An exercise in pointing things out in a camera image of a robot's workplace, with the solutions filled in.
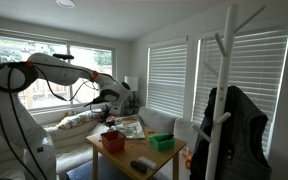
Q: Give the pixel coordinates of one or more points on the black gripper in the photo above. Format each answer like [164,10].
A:
[111,117]

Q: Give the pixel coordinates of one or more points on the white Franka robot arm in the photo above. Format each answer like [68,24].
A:
[60,71]

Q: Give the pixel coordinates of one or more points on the red basket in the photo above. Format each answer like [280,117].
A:
[114,143]

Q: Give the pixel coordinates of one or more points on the green container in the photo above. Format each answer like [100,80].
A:
[163,144]

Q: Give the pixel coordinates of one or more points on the white printed tote bag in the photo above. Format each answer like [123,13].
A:
[132,130]

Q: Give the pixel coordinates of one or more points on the floral pillow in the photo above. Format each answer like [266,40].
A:
[79,120]

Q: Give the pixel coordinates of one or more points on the wooden table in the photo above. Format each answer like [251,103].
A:
[134,154]

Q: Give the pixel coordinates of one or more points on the white shade floor lamp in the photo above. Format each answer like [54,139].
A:
[131,83]

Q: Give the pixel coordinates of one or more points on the white sofa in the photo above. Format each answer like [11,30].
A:
[157,120]

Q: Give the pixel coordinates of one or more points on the blue rug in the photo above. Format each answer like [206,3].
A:
[107,171]

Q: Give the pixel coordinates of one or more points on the black oval case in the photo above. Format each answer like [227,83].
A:
[138,166]

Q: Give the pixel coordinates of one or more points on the large glass window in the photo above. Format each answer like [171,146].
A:
[84,63]

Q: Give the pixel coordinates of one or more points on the narrow white window blind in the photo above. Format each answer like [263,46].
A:
[167,80]

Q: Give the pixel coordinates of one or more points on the white coat rack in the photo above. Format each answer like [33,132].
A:
[222,83]

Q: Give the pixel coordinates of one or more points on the round ceiling light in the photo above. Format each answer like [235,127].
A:
[65,3]

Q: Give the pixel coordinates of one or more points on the dark padded vest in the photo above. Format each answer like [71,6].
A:
[244,140]

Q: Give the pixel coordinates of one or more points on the wide white window blind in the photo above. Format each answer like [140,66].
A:
[254,73]

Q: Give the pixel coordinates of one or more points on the black camera on stand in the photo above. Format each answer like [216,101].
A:
[64,56]

